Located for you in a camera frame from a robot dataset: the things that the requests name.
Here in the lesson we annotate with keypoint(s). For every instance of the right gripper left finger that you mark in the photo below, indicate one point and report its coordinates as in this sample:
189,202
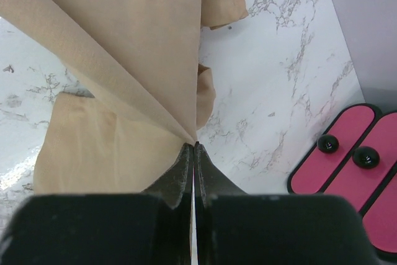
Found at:
151,227

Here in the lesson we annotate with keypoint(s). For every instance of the black pink case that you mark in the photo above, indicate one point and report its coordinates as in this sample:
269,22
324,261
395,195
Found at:
331,150
379,218
369,164

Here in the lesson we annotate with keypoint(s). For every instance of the bottom black pink case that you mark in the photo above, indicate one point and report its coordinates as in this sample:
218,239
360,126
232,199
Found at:
379,218

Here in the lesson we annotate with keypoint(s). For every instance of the middle black pink case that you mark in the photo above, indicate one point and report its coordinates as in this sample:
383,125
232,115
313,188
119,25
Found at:
369,164

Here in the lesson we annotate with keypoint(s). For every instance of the top black pink case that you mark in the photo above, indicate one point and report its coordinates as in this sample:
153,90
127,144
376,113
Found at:
331,150

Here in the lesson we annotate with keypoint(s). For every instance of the tan beige t-shirt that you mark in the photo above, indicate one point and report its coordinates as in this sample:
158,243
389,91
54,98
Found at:
139,59

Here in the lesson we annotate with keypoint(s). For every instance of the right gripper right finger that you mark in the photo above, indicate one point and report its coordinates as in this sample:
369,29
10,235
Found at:
234,227

